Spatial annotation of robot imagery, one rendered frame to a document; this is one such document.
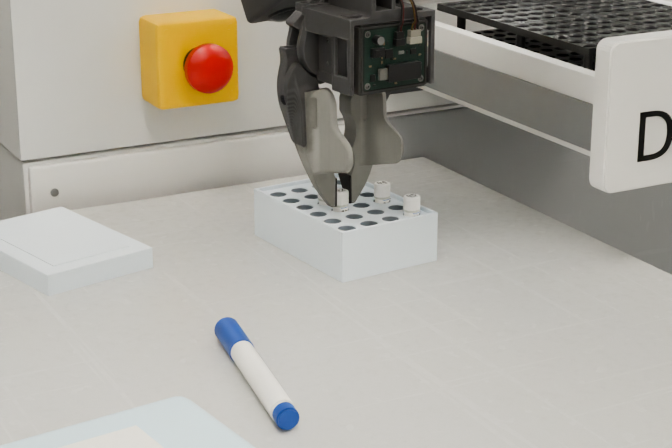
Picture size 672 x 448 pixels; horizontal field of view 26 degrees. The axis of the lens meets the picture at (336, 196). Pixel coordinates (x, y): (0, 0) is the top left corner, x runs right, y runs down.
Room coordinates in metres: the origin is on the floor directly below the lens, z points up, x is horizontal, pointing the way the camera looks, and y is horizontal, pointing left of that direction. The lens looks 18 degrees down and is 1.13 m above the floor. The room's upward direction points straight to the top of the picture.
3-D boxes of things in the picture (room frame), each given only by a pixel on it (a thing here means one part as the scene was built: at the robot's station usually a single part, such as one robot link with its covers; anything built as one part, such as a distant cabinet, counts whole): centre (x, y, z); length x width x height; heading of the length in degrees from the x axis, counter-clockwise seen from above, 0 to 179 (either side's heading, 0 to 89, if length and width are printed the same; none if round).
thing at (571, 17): (1.24, -0.22, 0.87); 0.22 x 0.18 x 0.06; 28
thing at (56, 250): (1.01, 0.21, 0.77); 0.13 x 0.09 x 0.02; 41
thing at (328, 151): (1.00, 0.00, 0.85); 0.06 x 0.03 x 0.09; 33
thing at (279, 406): (0.80, 0.05, 0.77); 0.14 x 0.02 x 0.02; 19
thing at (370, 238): (1.04, -0.01, 0.78); 0.12 x 0.08 x 0.04; 33
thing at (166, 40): (1.18, 0.12, 0.88); 0.07 x 0.05 x 0.07; 118
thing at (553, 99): (1.25, -0.22, 0.86); 0.40 x 0.26 x 0.06; 28
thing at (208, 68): (1.15, 0.10, 0.88); 0.04 x 0.03 x 0.04; 118
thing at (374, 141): (1.02, -0.03, 0.85); 0.06 x 0.03 x 0.09; 33
